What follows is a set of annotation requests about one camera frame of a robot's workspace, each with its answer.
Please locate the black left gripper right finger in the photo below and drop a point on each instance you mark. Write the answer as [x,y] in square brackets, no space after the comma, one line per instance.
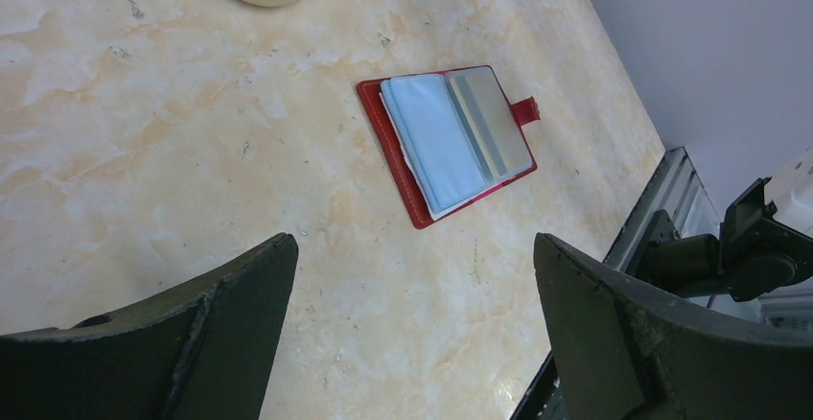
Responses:
[627,350]

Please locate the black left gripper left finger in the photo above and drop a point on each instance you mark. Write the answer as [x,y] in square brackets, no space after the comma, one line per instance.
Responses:
[203,349]

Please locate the red card holder wallet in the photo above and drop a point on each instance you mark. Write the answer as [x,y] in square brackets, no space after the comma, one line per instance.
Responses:
[426,147]

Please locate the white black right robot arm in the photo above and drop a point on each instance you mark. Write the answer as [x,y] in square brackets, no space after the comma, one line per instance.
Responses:
[753,261]

